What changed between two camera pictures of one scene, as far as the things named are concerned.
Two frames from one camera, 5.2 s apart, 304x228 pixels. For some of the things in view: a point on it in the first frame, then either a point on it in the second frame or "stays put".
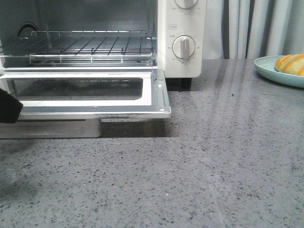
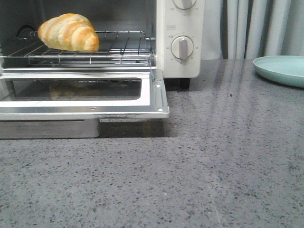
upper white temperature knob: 185,4 stays put
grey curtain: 249,29 stays put
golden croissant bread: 291,63 to 71,32
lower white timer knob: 183,46 stays put
